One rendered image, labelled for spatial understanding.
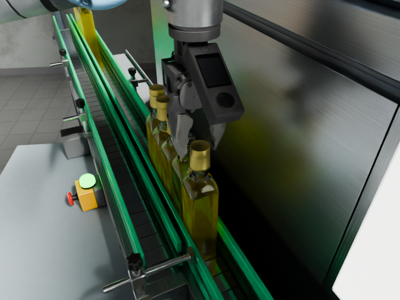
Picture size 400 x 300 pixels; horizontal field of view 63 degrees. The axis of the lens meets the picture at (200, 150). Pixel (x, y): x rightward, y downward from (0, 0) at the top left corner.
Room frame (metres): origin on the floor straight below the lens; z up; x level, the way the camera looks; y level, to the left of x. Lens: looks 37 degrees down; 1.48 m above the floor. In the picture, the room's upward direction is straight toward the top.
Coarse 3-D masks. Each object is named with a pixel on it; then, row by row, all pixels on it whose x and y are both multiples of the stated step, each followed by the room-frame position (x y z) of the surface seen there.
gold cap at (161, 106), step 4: (160, 96) 0.60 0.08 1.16; (164, 96) 0.60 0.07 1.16; (156, 100) 0.59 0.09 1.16; (160, 100) 0.59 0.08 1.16; (164, 100) 0.59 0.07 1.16; (168, 100) 0.59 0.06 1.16; (160, 104) 0.58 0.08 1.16; (164, 104) 0.57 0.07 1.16; (160, 108) 0.58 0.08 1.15; (164, 108) 0.58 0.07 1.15; (160, 112) 0.58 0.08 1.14; (164, 112) 0.57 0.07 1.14; (160, 116) 0.58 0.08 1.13; (164, 116) 0.57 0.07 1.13; (160, 120) 0.58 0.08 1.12; (164, 120) 0.57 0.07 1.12
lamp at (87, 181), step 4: (84, 176) 0.70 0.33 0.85; (88, 176) 0.69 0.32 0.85; (92, 176) 0.70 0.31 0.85; (80, 180) 0.68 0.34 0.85; (84, 180) 0.68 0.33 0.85; (88, 180) 0.68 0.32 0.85; (92, 180) 0.69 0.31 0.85; (80, 184) 0.68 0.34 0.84; (84, 184) 0.67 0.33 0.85; (88, 184) 0.67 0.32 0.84; (92, 184) 0.68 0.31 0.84; (84, 188) 0.67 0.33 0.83; (88, 188) 0.67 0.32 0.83
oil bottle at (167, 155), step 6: (162, 144) 0.54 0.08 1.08; (168, 144) 0.53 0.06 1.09; (162, 150) 0.54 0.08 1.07; (168, 150) 0.52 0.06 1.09; (174, 150) 0.51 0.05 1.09; (162, 156) 0.54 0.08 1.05; (168, 156) 0.51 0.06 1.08; (174, 156) 0.51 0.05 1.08; (162, 162) 0.54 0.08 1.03; (168, 162) 0.51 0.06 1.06; (162, 168) 0.54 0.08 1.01; (168, 168) 0.51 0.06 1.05; (168, 174) 0.51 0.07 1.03; (168, 180) 0.51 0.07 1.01; (168, 186) 0.52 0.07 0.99; (168, 192) 0.52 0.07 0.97
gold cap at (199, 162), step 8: (192, 144) 0.43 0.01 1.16; (200, 144) 0.43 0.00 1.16; (208, 144) 0.43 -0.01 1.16; (192, 152) 0.42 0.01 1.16; (200, 152) 0.41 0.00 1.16; (208, 152) 0.42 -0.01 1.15; (192, 160) 0.42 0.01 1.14; (200, 160) 0.41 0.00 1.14; (208, 160) 0.42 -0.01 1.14; (192, 168) 0.42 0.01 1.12; (200, 168) 0.41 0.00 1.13; (208, 168) 0.42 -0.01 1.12
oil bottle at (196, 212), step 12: (192, 180) 0.42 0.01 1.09; (204, 180) 0.42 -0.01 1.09; (192, 192) 0.40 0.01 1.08; (204, 192) 0.41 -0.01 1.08; (216, 192) 0.42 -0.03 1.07; (192, 204) 0.40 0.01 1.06; (204, 204) 0.41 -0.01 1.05; (216, 204) 0.42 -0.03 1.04; (192, 216) 0.40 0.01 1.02; (204, 216) 0.41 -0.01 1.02; (216, 216) 0.42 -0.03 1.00; (192, 228) 0.40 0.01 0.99; (204, 228) 0.41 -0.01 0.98; (216, 228) 0.42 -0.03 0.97; (204, 240) 0.41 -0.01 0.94; (216, 240) 0.42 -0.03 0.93; (204, 252) 0.41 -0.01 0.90
